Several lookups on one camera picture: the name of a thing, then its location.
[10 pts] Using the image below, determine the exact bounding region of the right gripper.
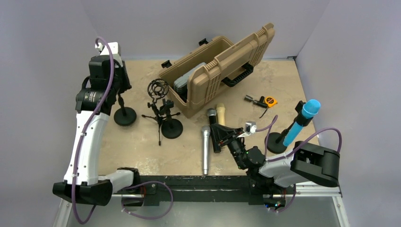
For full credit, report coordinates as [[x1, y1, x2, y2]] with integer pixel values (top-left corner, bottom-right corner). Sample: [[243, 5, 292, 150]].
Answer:
[[211, 122, 246, 169]]

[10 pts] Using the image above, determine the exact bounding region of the black microphone silver grille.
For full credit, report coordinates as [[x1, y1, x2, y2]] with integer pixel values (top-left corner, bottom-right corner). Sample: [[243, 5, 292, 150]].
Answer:
[[206, 108, 222, 154]]

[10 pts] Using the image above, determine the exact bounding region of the cream microphone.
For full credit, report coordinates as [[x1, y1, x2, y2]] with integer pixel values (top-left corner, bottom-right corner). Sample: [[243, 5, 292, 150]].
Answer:
[[216, 103, 226, 126]]

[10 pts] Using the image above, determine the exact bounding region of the black tripod shock mount stand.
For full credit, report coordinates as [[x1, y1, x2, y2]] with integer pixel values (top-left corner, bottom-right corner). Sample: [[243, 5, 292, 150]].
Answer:
[[142, 79, 169, 145]]

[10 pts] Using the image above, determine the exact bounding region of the black round base stand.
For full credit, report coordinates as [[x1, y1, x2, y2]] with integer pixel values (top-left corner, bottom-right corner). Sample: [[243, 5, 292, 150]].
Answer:
[[159, 99, 183, 139]]

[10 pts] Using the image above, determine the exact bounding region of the blue microphone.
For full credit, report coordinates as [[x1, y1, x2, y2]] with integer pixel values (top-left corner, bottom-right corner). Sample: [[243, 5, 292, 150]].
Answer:
[[283, 99, 321, 147]]

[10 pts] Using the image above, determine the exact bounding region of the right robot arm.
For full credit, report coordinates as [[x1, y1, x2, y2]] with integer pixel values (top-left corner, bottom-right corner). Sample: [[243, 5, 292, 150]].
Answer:
[[210, 122, 340, 192]]

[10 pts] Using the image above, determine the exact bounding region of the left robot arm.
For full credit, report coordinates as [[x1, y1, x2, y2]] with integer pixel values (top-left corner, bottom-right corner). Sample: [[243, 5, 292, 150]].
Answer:
[[52, 55, 141, 206]]

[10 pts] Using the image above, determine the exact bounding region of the black silver adapter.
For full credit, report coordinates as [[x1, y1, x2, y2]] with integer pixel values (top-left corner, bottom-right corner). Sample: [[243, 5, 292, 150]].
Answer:
[[244, 95, 268, 108]]

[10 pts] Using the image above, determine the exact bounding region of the tan hard case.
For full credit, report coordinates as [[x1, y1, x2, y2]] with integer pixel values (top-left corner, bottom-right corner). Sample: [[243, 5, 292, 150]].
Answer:
[[158, 23, 275, 118]]

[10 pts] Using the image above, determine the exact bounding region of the orange tape measure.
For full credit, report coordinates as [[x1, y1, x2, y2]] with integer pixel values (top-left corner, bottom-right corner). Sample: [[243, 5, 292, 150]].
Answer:
[[264, 96, 278, 108]]

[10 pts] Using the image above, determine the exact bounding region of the grey foam insert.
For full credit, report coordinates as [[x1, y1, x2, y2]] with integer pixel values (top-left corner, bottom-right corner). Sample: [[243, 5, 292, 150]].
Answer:
[[173, 62, 206, 94]]

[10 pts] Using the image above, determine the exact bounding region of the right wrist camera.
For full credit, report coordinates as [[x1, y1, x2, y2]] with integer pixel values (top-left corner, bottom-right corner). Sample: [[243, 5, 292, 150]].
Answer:
[[237, 121, 257, 138]]

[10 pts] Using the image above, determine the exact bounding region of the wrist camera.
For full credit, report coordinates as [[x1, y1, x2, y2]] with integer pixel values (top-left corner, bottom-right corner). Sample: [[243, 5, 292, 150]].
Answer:
[[237, 121, 257, 138], [95, 42, 123, 66]]

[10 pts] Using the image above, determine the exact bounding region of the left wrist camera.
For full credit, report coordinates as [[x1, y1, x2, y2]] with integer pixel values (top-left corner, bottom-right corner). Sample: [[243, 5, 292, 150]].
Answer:
[[95, 42, 123, 66]]

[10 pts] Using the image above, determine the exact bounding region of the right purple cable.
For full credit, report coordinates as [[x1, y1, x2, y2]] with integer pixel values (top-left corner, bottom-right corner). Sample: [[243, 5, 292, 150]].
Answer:
[[256, 115, 343, 160]]

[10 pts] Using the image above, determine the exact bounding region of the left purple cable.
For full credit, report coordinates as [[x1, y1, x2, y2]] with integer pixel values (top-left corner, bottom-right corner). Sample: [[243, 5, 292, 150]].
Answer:
[[71, 36, 115, 225]]

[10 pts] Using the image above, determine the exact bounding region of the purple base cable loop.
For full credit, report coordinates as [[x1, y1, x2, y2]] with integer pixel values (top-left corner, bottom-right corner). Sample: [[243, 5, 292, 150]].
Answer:
[[121, 181, 174, 220]]

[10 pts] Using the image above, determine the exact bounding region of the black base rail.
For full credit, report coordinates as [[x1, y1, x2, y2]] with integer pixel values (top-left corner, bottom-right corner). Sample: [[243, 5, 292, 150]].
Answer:
[[119, 175, 295, 208]]

